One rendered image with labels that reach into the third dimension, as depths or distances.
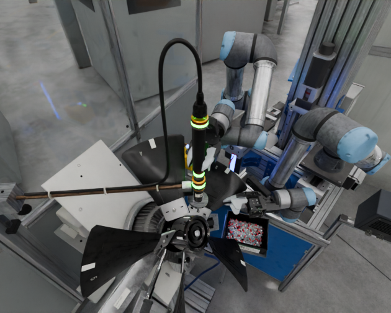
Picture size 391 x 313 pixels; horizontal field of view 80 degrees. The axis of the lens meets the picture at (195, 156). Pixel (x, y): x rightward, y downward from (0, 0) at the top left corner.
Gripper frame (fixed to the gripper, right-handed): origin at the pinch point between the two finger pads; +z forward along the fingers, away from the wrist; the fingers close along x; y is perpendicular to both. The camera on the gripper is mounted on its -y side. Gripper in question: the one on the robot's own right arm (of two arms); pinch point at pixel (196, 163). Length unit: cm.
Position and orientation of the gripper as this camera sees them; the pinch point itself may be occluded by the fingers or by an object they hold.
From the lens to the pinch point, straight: 67.8
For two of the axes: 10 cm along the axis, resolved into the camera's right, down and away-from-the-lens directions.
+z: -3.4, 6.7, -6.6
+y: 0.0, 7.0, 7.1
